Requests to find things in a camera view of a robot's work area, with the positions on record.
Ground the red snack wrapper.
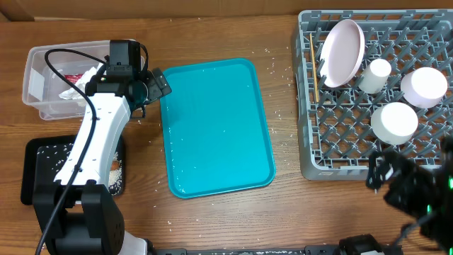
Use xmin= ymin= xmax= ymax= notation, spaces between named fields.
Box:
xmin=64 ymin=74 xmax=83 ymax=84

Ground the brown carrot stick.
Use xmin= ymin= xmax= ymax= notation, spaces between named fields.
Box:
xmin=110 ymin=160 xmax=120 ymax=171

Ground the white bowl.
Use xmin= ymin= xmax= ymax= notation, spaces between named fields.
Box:
xmin=400 ymin=67 xmax=447 ymax=108

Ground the small white cup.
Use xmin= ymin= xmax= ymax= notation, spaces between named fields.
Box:
xmin=358 ymin=59 xmax=391 ymax=94

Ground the large white plate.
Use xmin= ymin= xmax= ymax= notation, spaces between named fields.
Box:
xmin=319 ymin=19 xmax=365 ymax=88

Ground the wooden chopstick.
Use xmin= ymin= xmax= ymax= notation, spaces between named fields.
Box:
xmin=309 ymin=33 xmax=319 ymax=103

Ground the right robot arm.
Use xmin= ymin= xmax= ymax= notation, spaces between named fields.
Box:
xmin=333 ymin=136 xmax=452 ymax=255

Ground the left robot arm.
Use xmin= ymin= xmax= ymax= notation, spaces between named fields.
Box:
xmin=33 ymin=40 xmax=171 ymax=254

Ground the grey dishwasher rack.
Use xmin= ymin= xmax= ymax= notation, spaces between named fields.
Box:
xmin=293 ymin=9 xmax=452 ymax=181

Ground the white rice pile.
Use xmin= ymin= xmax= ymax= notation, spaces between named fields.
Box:
xmin=37 ymin=143 xmax=124 ymax=194

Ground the teal serving tray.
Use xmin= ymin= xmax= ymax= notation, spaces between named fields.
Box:
xmin=160 ymin=58 xmax=276 ymax=199

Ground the black plastic tray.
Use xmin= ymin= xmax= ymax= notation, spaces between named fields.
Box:
xmin=21 ymin=135 xmax=126 ymax=205

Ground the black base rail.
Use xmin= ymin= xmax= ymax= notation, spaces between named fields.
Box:
xmin=151 ymin=244 xmax=404 ymax=255

